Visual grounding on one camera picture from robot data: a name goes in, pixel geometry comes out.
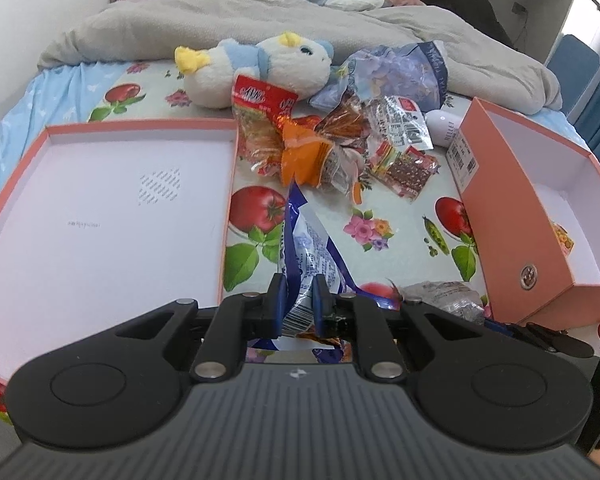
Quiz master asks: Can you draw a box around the red yellow snack packet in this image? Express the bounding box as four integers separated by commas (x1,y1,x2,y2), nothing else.
232,75,298,177

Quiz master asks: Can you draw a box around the pink gift box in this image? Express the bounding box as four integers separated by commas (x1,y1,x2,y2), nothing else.
448,99,600,330

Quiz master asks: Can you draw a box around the large pale blue snack bag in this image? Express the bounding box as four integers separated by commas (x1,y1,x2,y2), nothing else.
309,40,449,112

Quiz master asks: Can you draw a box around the white barcode snack packet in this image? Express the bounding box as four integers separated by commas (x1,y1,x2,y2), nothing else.
372,96,434,152

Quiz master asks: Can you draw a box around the blue star bedsheet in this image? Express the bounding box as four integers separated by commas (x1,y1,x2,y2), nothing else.
0,62,129,192

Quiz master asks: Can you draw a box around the orange snack packet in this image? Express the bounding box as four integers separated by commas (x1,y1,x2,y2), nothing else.
279,118,335,188

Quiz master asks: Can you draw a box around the white bottle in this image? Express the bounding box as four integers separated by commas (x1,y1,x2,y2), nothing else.
424,110,463,148

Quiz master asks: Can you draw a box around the blue chair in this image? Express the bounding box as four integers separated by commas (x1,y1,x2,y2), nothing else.
547,35,600,115

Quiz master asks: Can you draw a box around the penguin plush toy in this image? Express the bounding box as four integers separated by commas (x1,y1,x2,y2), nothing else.
174,32,334,110

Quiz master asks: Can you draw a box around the blue white snack bag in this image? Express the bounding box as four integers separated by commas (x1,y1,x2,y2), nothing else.
246,181,361,364

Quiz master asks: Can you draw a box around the clear brown strips packet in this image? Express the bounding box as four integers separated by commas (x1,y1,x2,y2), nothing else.
315,104,368,142

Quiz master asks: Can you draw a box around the red brown sticks packet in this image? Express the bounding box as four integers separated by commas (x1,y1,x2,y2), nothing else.
370,141,440,200

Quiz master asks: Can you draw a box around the grey blanket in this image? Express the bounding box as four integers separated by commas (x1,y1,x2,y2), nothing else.
38,0,562,114

